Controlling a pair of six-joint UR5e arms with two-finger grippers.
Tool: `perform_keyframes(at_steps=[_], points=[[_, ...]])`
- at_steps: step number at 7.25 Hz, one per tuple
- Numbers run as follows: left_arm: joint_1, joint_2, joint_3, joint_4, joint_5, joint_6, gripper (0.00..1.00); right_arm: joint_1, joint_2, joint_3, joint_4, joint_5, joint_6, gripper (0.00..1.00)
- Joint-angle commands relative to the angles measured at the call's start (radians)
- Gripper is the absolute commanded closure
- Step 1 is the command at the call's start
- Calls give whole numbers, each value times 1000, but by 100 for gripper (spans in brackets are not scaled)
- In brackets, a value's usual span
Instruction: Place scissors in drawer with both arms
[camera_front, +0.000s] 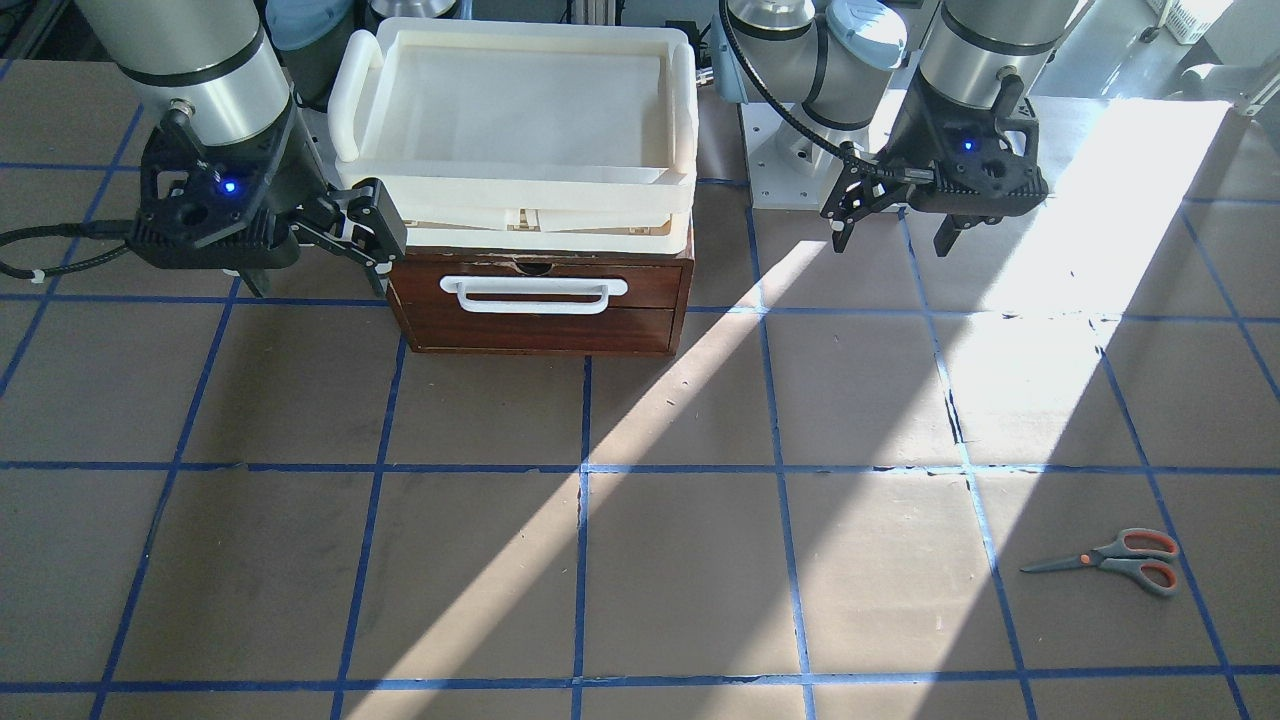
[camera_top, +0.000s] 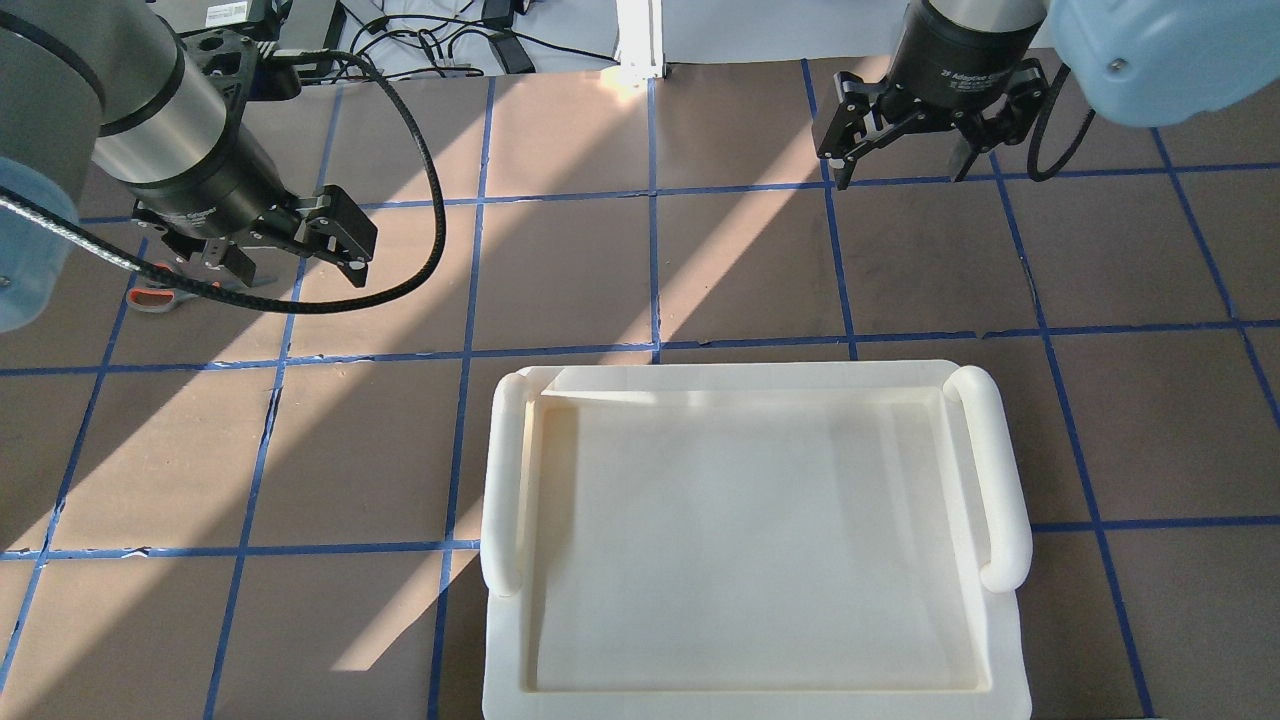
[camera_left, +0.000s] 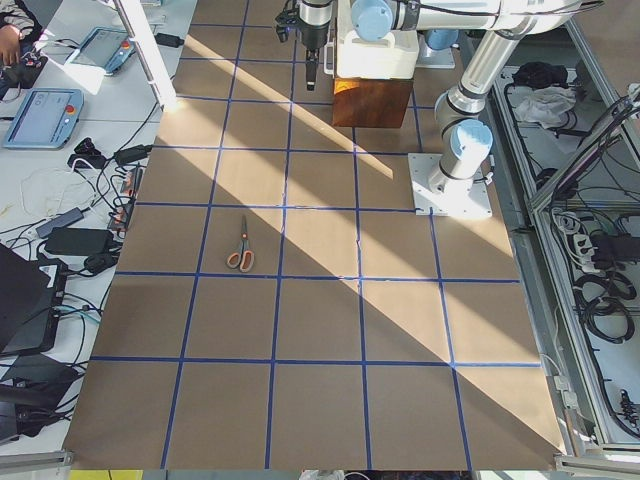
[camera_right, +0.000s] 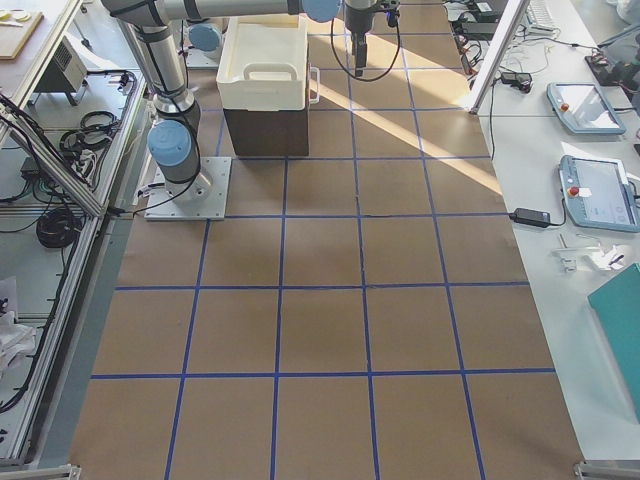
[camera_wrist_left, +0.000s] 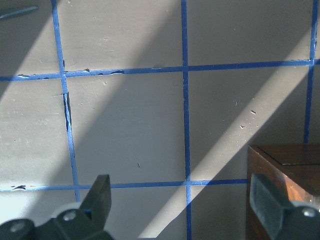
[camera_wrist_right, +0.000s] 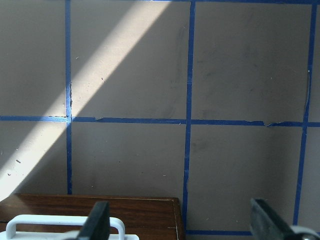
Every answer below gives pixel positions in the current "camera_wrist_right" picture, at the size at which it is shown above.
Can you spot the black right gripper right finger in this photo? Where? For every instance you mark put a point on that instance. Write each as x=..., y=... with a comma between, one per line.
x=266, y=224

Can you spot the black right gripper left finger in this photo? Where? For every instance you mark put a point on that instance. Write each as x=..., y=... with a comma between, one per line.
x=97, y=225

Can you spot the white plastic drawer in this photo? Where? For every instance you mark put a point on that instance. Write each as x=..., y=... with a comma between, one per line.
x=11, y=232

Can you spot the dark wooden drawer cabinet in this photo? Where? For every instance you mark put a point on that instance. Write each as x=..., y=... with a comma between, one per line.
x=151, y=218

